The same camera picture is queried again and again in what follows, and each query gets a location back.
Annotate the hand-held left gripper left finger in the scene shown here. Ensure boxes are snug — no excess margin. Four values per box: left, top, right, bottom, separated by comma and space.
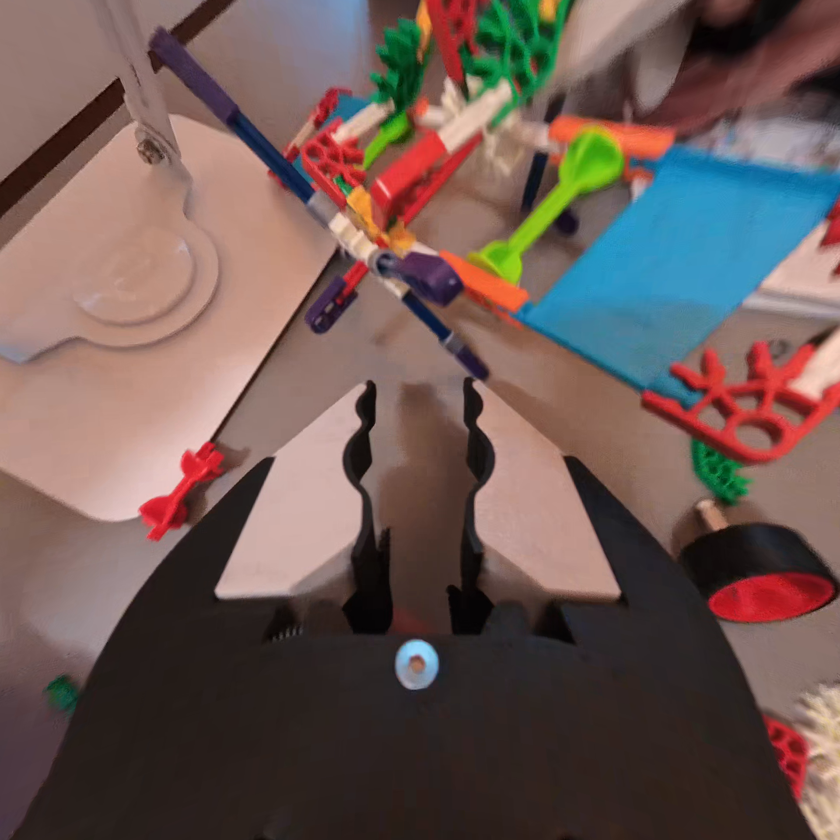
215, 379, 393, 634

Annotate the green fan connector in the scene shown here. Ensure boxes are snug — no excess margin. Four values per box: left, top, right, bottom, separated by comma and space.
690, 440, 752, 505

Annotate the white document stand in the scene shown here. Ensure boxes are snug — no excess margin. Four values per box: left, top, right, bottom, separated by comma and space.
0, 0, 342, 522

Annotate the white instruction booklet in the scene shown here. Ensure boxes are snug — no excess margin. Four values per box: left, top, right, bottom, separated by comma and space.
696, 115, 840, 319

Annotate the colourful construction toy model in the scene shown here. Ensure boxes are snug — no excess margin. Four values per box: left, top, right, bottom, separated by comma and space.
147, 0, 840, 463

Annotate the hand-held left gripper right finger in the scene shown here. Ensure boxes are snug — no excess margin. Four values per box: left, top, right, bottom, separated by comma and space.
447, 377, 622, 634

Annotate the red fan connector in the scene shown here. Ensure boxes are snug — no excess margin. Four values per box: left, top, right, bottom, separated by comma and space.
764, 717, 809, 798

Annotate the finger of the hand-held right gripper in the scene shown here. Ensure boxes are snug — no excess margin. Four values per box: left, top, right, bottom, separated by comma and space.
548, 0, 697, 116

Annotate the red double-ended connector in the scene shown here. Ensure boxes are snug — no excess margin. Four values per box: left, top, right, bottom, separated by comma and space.
138, 443, 226, 542

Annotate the white snowflake connector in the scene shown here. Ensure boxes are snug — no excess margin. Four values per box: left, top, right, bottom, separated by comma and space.
794, 686, 840, 840

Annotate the person's right hand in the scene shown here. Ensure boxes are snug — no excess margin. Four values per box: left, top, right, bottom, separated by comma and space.
646, 0, 840, 135

